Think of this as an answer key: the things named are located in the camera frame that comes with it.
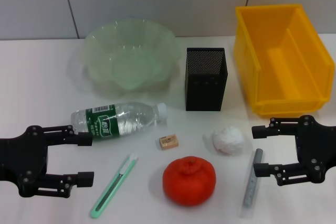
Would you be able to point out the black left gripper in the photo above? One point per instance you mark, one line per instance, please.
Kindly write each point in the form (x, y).
(23, 155)

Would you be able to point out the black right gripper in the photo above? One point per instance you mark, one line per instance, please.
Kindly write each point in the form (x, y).
(320, 148)

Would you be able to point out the white paper ball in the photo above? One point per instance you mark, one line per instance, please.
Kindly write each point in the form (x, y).
(227, 140)

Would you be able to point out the mint green utility knife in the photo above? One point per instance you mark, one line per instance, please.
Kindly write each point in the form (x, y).
(123, 169)

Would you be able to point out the water bottle green label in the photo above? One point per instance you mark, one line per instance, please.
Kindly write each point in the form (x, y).
(118, 121)

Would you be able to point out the orange fruit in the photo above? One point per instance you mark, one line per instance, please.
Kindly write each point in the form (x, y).
(189, 182)

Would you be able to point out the grey marker pen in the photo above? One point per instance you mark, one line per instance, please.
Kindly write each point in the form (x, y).
(252, 182)

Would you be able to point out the black mesh pen holder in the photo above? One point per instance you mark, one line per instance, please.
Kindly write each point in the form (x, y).
(204, 95)

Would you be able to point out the tan eraser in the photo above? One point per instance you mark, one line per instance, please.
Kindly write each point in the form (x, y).
(169, 142)

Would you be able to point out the translucent green fruit bowl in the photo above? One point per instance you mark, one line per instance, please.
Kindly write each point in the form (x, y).
(131, 58)

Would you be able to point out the yellow plastic bin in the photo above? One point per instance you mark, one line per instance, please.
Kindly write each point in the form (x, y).
(288, 108)

